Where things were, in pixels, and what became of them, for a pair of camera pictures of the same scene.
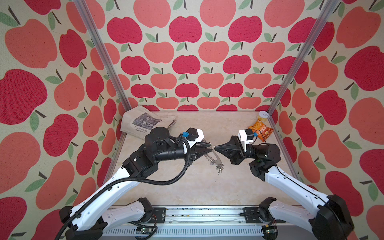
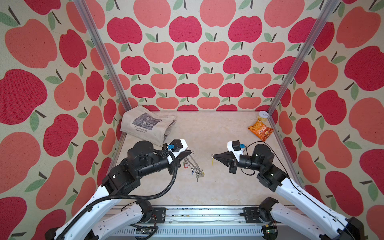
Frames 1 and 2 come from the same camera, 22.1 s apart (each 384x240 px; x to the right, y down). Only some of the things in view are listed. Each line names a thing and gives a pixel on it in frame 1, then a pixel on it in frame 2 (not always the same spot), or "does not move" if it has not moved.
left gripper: x=198 y=152 → x=188 y=152
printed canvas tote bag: x=137 y=121 does not move
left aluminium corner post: x=102 y=53 does not move
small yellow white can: x=263 y=115 does not move
